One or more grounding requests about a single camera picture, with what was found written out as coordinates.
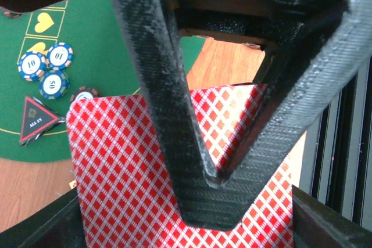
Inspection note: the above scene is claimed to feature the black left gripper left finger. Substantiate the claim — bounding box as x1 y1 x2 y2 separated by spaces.
1 189 86 247

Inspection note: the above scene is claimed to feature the teal chip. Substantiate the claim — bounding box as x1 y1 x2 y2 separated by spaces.
39 70 70 100

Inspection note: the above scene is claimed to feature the brown chip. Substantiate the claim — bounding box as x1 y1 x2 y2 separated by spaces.
70 86 102 103

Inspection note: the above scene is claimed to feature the round green poker mat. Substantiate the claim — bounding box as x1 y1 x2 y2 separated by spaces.
0 0 207 163

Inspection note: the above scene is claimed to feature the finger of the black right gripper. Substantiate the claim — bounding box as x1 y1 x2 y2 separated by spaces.
174 0 371 231
111 0 218 184

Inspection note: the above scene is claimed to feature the red playing card deck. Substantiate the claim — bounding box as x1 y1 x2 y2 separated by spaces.
67 95 294 247

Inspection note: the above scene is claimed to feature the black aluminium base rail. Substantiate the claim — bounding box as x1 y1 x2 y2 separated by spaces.
299 60 371 230

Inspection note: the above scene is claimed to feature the blue 10 chip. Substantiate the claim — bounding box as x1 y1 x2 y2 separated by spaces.
17 51 47 81

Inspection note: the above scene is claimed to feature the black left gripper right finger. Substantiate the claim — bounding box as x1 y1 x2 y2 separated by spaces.
292 186 371 247

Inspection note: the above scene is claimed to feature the black triangular all-in marker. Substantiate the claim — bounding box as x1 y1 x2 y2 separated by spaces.
19 95 66 146

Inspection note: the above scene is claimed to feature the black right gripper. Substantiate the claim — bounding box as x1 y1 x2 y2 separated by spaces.
167 0 348 85

